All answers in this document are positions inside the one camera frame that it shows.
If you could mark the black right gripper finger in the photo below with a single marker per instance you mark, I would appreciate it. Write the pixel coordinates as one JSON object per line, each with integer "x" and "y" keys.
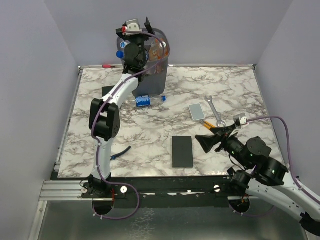
{"x": 227, "y": 130}
{"x": 208, "y": 142}

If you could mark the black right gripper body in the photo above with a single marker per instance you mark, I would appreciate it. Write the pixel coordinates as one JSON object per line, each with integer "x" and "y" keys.
{"x": 231, "y": 144}

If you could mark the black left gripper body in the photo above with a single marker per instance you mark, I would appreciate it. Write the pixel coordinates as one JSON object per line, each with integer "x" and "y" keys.
{"x": 139, "y": 40}

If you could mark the crushed orange plastic bottle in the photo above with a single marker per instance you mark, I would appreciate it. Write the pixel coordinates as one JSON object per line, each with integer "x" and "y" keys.
{"x": 157, "y": 51}

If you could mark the small orange juice bottle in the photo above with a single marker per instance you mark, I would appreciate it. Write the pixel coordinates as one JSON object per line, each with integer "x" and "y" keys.
{"x": 158, "y": 69}

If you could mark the pepsi bottle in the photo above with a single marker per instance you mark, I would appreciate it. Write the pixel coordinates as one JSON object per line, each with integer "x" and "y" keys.
{"x": 120, "y": 54}
{"x": 146, "y": 100}

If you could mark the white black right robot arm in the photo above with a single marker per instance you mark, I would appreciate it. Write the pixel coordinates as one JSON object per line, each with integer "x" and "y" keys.
{"x": 265, "y": 177}

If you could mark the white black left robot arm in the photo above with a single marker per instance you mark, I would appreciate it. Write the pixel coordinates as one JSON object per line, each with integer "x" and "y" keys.
{"x": 104, "y": 118}

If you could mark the grey mesh waste bin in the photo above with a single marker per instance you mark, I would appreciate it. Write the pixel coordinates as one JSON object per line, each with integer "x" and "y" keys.
{"x": 154, "y": 79}

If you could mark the silver wrench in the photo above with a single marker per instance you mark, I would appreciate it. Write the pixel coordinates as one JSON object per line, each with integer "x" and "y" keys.
{"x": 219, "y": 122}

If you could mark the black block near centre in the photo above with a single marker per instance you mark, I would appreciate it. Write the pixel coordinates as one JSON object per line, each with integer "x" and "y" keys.
{"x": 182, "y": 152}

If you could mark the black block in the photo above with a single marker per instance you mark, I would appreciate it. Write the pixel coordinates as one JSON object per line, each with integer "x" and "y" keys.
{"x": 182, "y": 152}
{"x": 105, "y": 90}

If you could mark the black block far left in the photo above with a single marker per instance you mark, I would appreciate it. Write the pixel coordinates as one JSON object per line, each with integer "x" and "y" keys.
{"x": 105, "y": 90}

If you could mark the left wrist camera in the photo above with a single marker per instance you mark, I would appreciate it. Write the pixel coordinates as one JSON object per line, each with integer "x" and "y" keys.
{"x": 131, "y": 27}

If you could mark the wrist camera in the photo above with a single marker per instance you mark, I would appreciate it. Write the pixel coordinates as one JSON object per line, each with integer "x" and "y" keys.
{"x": 131, "y": 27}
{"x": 240, "y": 120}

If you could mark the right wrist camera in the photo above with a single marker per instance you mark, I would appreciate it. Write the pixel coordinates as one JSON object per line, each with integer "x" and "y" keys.
{"x": 240, "y": 120}

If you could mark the red handled screwdriver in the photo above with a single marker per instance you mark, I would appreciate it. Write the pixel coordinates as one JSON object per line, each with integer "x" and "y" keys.
{"x": 107, "y": 66}

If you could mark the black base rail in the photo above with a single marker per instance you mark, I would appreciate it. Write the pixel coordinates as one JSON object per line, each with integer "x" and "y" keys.
{"x": 148, "y": 192}

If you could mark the blue handled pliers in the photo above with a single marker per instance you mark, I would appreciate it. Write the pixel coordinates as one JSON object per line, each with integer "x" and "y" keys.
{"x": 113, "y": 157}

